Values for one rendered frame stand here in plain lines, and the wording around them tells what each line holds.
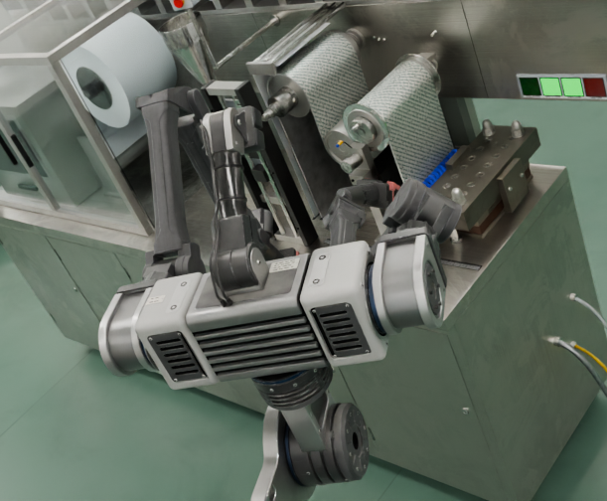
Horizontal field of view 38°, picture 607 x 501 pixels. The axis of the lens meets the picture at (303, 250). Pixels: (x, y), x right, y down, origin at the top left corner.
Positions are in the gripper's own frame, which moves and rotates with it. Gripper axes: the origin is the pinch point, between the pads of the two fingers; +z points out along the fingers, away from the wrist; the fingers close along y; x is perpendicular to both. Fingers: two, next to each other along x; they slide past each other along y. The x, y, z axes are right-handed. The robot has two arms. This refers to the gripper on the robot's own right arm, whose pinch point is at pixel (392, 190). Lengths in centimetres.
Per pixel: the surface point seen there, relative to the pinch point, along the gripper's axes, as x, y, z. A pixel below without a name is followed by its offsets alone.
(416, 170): 4.3, -0.1, 10.0
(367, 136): 14.3, -4.8, -5.4
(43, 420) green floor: -128, -198, -2
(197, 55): 34, -74, -7
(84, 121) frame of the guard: 14, -102, -30
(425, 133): 14.0, -0.4, 13.9
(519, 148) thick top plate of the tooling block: 10.2, 19.2, 30.0
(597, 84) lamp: 28, 42, 28
